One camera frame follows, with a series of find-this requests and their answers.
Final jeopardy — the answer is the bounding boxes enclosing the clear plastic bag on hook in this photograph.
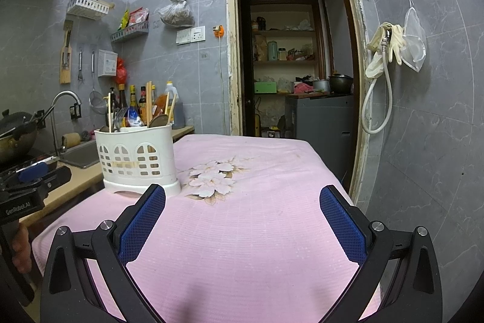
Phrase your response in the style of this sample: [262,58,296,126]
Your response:
[403,0,427,73]

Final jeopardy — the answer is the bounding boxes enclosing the brown pump bottle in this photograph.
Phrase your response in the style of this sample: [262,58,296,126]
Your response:
[110,86,120,119]

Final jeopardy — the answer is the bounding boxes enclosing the wooden shelf unit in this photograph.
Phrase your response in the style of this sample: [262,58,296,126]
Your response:
[250,0,326,97]

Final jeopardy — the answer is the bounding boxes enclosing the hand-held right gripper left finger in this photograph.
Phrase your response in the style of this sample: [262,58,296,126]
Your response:
[40,184,167,323]

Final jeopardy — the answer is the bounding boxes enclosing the white wall box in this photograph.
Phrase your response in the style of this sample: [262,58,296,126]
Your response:
[97,49,118,78]

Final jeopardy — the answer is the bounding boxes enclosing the white plastic utensil holder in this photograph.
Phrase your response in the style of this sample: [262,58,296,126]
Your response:
[94,124,182,197]

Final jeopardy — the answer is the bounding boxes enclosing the white cable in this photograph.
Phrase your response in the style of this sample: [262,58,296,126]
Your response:
[219,37,225,90]

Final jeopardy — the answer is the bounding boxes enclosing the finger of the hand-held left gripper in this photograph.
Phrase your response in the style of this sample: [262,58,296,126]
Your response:
[17,161,49,183]
[38,166,72,192]

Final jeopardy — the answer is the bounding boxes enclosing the black pot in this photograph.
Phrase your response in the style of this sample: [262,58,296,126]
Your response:
[327,73,355,95]

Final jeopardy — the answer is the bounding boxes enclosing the wooden knife board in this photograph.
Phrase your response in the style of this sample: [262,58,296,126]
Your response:
[60,19,75,85]

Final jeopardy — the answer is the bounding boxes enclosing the wooden door frame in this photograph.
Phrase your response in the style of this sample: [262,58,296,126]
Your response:
[226,0,374,205]

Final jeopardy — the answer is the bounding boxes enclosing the red plastic bag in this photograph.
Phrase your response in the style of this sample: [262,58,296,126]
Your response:
[115,57,128,85]

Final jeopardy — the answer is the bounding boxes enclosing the colourful snack packets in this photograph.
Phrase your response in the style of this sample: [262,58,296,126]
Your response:
[120,7,150,29]

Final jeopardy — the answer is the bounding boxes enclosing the white hose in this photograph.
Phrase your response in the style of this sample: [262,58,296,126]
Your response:
[360,37,394,135]

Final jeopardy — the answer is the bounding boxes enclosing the stainless steel sink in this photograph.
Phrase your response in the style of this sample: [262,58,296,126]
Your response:
[58,139,101,170]

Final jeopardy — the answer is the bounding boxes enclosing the metal faucet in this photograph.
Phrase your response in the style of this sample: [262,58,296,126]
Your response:
[51,90,83,154]

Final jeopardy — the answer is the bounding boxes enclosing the grey cabinet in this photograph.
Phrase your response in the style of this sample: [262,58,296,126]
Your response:
[284,94,356,180]

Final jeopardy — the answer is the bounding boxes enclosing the green box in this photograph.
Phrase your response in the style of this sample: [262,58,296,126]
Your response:
[254,81,278,95]

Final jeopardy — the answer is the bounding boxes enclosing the person's left hand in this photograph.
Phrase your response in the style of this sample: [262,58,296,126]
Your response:
[11,222,33,273]

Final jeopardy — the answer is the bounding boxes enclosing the cream rubber glove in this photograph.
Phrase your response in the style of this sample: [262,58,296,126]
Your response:
[383,22,406,66]
[365,24,387,80]

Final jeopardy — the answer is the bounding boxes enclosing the large oil jug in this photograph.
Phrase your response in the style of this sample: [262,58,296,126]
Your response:
[164,81,185,129]

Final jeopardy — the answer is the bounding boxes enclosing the grey wall shelf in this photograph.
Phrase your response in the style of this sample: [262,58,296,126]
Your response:
[110,22,150,43]

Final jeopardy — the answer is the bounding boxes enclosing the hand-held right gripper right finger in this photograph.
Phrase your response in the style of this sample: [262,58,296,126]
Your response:
[319,185,443,323]

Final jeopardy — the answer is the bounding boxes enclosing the plastic bag of dried goods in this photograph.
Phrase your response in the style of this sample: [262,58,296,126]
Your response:
[158,0,196,29]

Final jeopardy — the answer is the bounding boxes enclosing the white wall basket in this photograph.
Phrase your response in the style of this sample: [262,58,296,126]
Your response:
[67,0,110,20]

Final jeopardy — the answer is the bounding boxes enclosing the white salt bag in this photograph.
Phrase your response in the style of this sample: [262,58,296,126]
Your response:
[126,107,147,127]

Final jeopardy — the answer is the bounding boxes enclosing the loofah sponge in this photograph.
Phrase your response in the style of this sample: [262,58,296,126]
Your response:
[61,133,82,149]

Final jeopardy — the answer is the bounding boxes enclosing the red cap sauce bottle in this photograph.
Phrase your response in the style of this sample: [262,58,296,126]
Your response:
[139,86,148,121]

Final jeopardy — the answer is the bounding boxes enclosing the metal mesh strainer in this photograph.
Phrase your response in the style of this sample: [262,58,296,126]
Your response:
[89,51,105,115]

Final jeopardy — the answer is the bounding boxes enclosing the pink floral tablecloth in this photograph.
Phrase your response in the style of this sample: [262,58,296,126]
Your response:
[32,134,382,323]

